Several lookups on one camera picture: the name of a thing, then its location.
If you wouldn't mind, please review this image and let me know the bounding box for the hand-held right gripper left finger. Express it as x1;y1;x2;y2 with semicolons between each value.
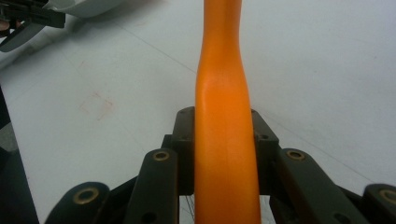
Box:
161;105;198;196

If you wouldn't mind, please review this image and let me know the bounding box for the grey brush with orange handle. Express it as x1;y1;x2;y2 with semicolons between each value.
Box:
193;0;263;224

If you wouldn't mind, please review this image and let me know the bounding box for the grey dustpan with orange edge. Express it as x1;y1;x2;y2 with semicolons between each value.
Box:
0;0;126;53

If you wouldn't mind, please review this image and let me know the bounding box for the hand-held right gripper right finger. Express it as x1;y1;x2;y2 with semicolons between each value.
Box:
249;107;282;196

